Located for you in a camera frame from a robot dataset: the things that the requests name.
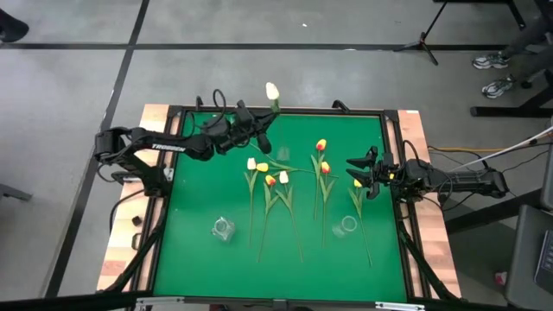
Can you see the grey cabinet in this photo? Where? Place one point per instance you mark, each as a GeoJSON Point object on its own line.
{"type": "Point", "coordinates": [523, 259]}

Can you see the black clamp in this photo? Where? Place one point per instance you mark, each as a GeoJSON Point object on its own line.
{"type": "Point", "coordinates": [340, 105]}
{"type": "Point", "coordinates": [199, 103]}

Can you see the red and white packet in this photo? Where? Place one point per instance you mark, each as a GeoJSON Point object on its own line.
{"type": "Point", "coordinates": [500, 278]}

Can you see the person's leg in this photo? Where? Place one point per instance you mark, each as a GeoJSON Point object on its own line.
{"type": "Point", "coordinates": [527, 36]}
{"type": "Point", "coordinates": [538, 65]}

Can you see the small clear glass bottle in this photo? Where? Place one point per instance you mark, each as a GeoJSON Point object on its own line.
{"type": "Point", "coordinates": [283, 154]}

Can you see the black support beam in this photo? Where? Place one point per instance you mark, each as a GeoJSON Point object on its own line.
{"type": "Point", "coordinates": [492, 211]}

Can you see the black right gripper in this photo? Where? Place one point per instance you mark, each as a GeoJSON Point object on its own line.
{"type": "Point", "coordinates": [386, 173]}

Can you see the black floor stand base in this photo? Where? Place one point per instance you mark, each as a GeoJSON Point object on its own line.
{"type": "Point", "coordinates": [510, 111]}

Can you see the black stand leg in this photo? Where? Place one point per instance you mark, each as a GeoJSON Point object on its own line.
{"type": "Point", "coordinates": [516, 15]}

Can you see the grey upright panel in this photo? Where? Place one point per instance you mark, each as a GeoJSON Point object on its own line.
{"type": "Point", "coordinates": [548, 181]}

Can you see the white artificial tulip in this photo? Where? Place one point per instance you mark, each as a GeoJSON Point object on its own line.
{"type": "Point", "coordinates": [284, 177]}
{"type": "Point", "coordinates": [251, 163]}
{"type": "Point", "coordinates": [272, 90]}

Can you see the black tripod stand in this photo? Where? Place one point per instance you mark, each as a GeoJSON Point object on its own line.
{"type": "Point", "coordinates": [422, 42]}

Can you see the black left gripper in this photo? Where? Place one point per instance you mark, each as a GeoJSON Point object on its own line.
{"type": "Point", "coordinates": [244, 123]}

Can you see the silver metal bracket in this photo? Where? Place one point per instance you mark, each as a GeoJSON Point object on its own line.
{"type": "Point", "coordinates": [399, 306]}
{"type": "Point", "coordinates": [160, 301]}

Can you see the person's grey sneaker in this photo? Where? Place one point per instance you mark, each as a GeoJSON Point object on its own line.
{"type": "Point", "coordinates": [488, 61]}
{"type": "Point", "coordinates": [497, 87]}

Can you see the green table mat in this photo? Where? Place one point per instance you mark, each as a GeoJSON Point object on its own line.
{"type": "Point", "coordinates": [198, 268]}

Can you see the smooth clear glass carafe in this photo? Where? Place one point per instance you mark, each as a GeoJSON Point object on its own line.
{"type": "Point", "coordinates": [341, 230]}

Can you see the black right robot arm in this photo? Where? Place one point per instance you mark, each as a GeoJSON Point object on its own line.
{"type": "Point", "coordinates": [466, 181]}

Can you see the grey metal foot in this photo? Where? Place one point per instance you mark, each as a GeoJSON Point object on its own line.
{"type": "Point", "coordinates": [15, 193]}

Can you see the dark keypad device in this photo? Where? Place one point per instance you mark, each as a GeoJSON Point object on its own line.
{"type": "Point", "coordinates": [546, 263]}

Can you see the cut-glass patterned vase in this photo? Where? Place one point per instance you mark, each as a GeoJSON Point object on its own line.
{"type": "Point", "coordinates": [224, 231]}

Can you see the person's black shoe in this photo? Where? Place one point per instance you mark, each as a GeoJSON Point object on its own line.
{"type": "Point", "coordinates": [10, 28]}

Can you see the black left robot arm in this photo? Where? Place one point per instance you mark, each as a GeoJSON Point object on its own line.
{"type": "Point", "coordinates": [168, 147]}

